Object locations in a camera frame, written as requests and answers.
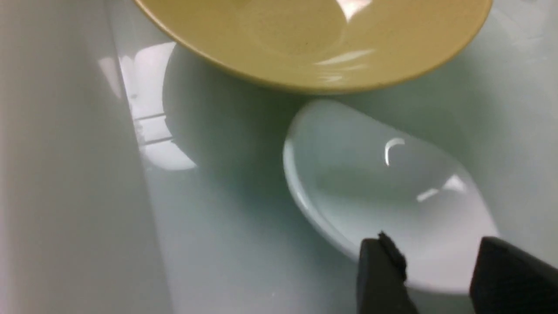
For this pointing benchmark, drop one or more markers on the large white plastic tub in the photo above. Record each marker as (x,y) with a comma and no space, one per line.
(138,178)

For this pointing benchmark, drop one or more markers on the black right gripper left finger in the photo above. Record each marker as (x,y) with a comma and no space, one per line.
(381,277)

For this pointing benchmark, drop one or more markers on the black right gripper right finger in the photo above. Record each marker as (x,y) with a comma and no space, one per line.
(508,280)

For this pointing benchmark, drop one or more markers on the yellow noodle bowl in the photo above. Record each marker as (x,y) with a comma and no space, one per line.
(322,47)

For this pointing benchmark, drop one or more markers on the white square dish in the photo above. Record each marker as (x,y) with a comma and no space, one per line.
(354,177)

